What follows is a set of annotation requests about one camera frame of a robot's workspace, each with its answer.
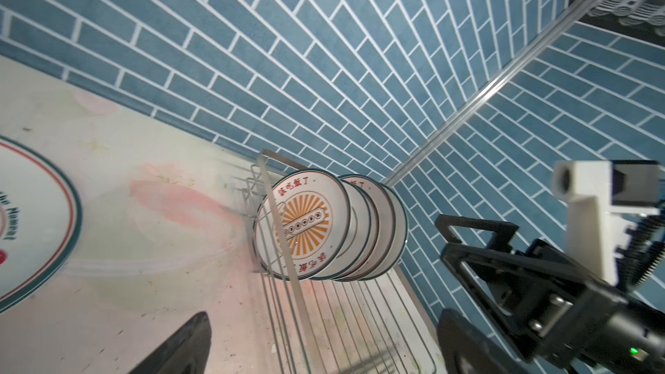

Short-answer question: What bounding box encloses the plate in rack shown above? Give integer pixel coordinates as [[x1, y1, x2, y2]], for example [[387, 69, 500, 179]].
[[340, 174, 396, 282], [312, 178, 377, 281], [363, 185, 409, 281]]

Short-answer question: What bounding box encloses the right aluminium corner post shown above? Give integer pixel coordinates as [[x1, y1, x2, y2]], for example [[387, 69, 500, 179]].
[[383, 0, 601, 186]]

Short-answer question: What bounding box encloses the metal wire dish rack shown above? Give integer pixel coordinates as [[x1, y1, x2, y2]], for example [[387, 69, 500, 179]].
[[243, 150, 446, 373]]

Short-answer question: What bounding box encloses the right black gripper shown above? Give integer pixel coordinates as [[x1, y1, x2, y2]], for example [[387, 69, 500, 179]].
[[435, 214, 664, 373]]

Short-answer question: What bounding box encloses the large plate green rim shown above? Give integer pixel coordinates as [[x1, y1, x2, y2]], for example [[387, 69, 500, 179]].
[[1, 136, 83, 313]]

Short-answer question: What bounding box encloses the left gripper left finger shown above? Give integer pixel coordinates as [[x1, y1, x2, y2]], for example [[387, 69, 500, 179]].
[[129, 312, 212, 374]]

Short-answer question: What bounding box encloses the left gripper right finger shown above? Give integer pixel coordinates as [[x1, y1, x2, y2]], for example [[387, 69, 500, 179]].
[[437, 309, 520, 374]]

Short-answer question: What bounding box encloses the small plate orange sunburst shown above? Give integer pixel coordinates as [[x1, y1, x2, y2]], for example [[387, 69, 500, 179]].
[[253, 169, 351, 280]]

